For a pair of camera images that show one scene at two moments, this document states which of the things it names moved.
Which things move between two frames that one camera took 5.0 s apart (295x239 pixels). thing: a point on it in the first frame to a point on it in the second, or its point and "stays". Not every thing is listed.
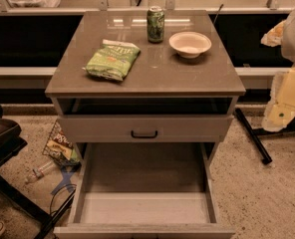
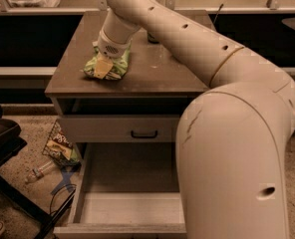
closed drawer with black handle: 146,128 stays
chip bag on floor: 60,145 stays
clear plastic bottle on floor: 39,171 stays
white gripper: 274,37 to 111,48
